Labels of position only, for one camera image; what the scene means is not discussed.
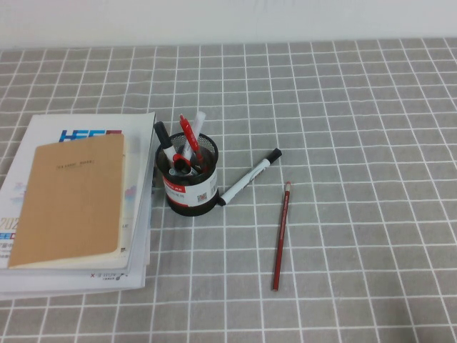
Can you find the grey checked tablecloth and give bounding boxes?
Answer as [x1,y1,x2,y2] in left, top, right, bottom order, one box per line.
[0,38,457,343]

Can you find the long black-capped white marker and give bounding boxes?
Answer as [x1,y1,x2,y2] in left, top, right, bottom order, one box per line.
[219,148,283,207]

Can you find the thin white book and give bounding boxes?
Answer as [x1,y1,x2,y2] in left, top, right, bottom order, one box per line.
[0,271,148,302]

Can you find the black mesh pen holder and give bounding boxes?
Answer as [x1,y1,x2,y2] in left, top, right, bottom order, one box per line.
[155,131,221,217]

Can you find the white magazine blue letters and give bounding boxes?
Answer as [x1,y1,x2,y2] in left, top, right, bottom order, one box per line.
[0,112,157,271]

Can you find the red gel pen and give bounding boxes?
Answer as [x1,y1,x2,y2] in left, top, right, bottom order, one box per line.
[179,113,206,169]

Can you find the brown kraft notebook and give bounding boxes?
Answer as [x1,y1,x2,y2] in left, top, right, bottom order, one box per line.
[7,132,126,269]

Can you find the short black-capped white marker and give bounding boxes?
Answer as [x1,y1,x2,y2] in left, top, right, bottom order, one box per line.
[154,121,176,171]

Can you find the white-capped white marker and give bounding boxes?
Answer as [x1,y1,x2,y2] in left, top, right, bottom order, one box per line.
[180,111,207,160]

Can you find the red pencil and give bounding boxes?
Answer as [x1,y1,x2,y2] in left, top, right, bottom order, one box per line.
[271,180,292,292]

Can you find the grey pen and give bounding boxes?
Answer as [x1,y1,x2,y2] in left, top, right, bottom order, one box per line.
[166,167,196,178]

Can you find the red and black pen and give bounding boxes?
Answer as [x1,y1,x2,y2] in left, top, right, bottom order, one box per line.
[171,152,194,174]

